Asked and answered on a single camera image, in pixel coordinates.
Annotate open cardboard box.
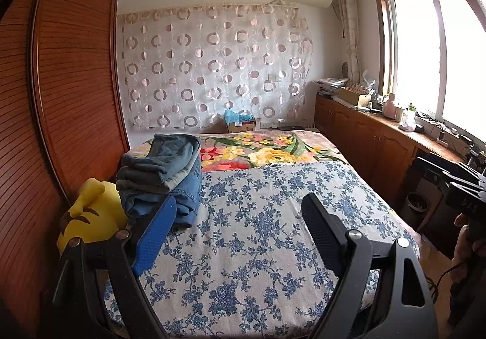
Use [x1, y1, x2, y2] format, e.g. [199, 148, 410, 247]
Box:
[338, 85, 375, 107]

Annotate person's right hand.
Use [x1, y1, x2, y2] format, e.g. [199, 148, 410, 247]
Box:
[453, 213, 486, 268]

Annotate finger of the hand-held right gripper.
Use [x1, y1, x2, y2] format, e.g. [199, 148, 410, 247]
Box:
[416, 155, 467, 175]
[436, 169, 486, 188]

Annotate bed with blue floral sheet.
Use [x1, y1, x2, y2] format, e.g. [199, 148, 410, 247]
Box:
[102, 128, 422, 339]

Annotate colourful flower blanket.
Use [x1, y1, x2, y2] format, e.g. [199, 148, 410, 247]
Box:
[131, 129, 348, 173]

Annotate teal short pants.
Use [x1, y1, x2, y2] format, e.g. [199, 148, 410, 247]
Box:
[121, 134, 202, 178]

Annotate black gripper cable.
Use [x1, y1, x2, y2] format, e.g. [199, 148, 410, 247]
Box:
[427, 261, 462, 287]

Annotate beige patterned window curtain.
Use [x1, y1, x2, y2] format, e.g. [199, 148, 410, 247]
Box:
[334, 0, 361, 85]

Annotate folded blue jeans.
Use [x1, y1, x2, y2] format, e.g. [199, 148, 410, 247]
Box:
[121, 162, 203, 228]

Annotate green capped bottle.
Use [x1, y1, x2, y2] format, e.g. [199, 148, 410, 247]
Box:
[404, 104, 418, 128]

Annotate stack of papers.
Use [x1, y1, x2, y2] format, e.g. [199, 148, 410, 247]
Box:
[317, 77, 350, 97]

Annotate cardboard box with blue bag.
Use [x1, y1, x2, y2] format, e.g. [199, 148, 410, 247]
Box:
[223, 109, 259, 133]

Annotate long wooden cabinet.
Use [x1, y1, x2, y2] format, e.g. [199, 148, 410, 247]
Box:
[314, 90, 486, 211]

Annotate dark waste bin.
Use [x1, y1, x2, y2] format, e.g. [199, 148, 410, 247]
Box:
[404, 192, 430, 224]

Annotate folded olive grey pants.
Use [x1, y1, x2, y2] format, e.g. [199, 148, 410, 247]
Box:
[115, 166, 183, 195]

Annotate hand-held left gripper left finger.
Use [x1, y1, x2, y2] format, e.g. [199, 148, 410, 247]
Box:
[49, 195, 177, 339]

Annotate circle patterned wall curtain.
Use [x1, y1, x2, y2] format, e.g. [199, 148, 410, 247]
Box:
[116, 1, 316, 133]

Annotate wooden framed window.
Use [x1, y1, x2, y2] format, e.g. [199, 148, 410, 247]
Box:
[374, 0, 486, 142]

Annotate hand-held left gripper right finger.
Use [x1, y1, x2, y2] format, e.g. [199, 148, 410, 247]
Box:
[302, 193, 439, 339]

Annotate yellow plush toy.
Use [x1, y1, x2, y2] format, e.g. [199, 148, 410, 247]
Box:
[57, 178, 130, 254]

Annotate wooden slatted wardrobe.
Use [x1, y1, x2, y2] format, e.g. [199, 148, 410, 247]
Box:
[0, 0, 130, 324]

